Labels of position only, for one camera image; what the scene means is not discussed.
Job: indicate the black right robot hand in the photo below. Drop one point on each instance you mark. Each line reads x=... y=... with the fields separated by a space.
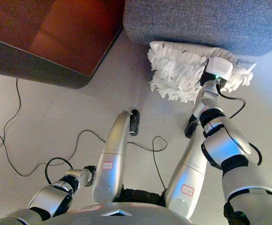
x=218 y=69

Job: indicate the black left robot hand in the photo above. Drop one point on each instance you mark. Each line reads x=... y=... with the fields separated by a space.
x=90 y=175

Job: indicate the white fringed pillow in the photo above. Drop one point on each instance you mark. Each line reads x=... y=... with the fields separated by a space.
x=173 y=75

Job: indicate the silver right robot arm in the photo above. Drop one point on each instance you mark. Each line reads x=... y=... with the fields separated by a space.
x=234 y=159

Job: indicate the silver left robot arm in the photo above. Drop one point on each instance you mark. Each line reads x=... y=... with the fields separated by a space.
x=54 y=194

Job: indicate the silver left robot leg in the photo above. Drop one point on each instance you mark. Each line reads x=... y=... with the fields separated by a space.
x=113 y=159

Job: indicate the silver robot leg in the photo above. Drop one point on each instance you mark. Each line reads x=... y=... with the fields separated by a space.
x=187 y=168
x=113 y=159

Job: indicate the silver robot torso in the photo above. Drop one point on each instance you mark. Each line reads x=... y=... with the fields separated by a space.
x=91 y=214

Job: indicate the grey fabric armchair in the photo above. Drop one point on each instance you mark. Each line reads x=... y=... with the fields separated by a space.
x=211 y=21

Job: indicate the silver right robot leg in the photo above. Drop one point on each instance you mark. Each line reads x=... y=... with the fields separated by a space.
x=187 y=168

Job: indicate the dark wooden table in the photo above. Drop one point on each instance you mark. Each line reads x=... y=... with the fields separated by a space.
x=56 y=35

